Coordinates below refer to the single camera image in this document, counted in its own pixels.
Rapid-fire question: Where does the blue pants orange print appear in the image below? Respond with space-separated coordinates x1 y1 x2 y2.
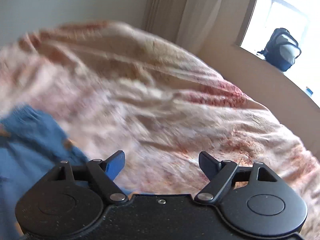
1 106 131 239

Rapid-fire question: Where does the pink floral bed cover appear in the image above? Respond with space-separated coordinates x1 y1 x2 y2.
1 22 319 239

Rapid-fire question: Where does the small blue box on sill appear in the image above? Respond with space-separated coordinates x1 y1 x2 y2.
306 87 313 96

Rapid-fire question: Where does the navy grey backpack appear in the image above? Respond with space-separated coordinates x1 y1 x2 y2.
258 28 302 72

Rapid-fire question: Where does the beige left curtain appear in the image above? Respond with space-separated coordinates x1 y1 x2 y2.
142 0 253 53

